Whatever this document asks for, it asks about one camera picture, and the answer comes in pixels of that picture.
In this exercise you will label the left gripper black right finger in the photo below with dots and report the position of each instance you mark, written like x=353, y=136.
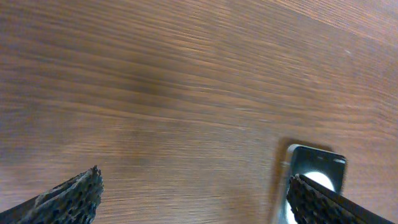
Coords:
x=311, y=202

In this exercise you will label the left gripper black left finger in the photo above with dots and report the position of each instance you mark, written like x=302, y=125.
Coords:
x=73, y=202

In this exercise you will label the black Samsung Galaxy phone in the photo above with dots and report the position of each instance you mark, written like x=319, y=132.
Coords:
x=323, y=166

